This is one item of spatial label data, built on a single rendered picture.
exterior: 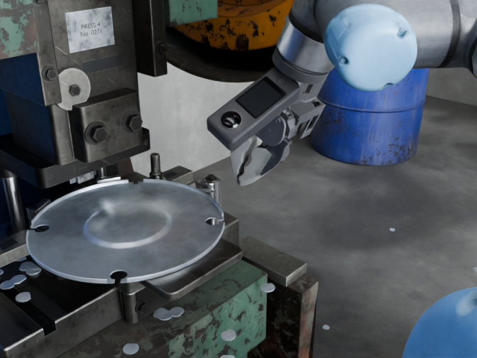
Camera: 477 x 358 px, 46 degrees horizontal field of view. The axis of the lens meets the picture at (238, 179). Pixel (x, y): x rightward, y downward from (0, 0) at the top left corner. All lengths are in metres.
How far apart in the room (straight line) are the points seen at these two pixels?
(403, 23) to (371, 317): 1.49
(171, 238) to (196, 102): 1.95
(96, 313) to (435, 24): 0.59
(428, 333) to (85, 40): 0.62
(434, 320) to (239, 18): 0.83
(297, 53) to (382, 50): 0.16
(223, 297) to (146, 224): 0.18
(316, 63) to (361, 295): 1.44
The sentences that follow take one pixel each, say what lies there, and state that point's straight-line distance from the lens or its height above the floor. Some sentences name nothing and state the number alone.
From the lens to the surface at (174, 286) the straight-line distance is 0.72.
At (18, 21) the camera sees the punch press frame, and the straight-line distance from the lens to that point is 0.69.
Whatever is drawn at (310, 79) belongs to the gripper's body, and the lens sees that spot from 0.67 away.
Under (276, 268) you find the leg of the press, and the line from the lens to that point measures 0.99.
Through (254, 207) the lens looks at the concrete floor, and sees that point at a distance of 2.51.
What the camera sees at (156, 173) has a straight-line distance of 1.03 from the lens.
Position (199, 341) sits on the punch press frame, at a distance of 0.91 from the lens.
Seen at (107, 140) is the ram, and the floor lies 0.92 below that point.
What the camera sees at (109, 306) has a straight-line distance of 0.87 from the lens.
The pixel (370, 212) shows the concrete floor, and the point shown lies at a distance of 2.53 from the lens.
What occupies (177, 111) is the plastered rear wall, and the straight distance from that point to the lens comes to 2.66.
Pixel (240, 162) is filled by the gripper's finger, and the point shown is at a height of 0.90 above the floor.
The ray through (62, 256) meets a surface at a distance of 0.81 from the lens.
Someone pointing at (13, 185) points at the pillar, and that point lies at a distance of 0.95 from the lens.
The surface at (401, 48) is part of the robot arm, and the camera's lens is 0.53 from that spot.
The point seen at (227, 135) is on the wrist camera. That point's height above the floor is 0.98.
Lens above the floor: 1.21
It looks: 26 degrees down
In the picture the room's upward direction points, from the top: straight up
